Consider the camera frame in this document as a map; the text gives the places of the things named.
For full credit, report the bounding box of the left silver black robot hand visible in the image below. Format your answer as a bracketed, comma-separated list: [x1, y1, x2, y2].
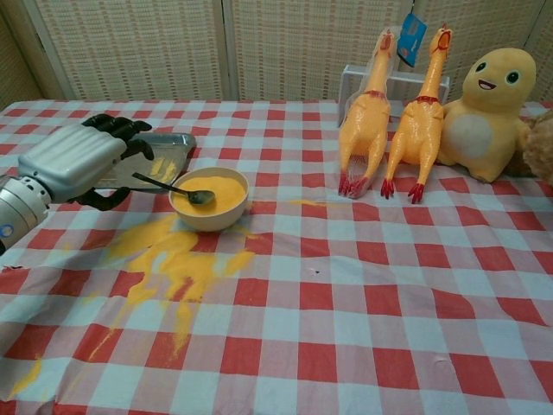
[17, 112, 155, 213]

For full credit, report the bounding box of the dark metal spoon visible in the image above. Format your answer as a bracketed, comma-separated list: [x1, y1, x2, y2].
[132, 171, 216, 205]

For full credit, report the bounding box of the beige bowl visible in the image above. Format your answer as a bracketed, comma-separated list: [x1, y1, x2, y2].
[168, 166, 251, 233]

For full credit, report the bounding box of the rectangular metal tray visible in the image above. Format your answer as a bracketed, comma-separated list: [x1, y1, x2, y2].
[92, 132, 198, 193]

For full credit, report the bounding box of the beige woven folding screen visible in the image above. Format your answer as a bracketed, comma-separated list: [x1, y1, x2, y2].
[0, 0, 553, 105]

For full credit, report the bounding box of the plastic-wrapped yellow rubber chicken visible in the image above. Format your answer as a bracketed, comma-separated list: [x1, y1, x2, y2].
[338, 26, 398, 200]

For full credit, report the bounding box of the red white checkered tablecloth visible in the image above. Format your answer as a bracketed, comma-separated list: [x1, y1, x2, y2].
[0, 99, 553, 415]

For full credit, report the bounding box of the blue hang tag card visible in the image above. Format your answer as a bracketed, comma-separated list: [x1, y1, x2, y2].
[396, 11, 429, 68]

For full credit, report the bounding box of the yellow plush duck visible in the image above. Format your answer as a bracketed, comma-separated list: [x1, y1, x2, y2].
[435, 46, 537, 182]

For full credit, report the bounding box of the brown teddy bear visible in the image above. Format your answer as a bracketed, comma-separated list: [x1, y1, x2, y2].
[503, 112, 553, 185]

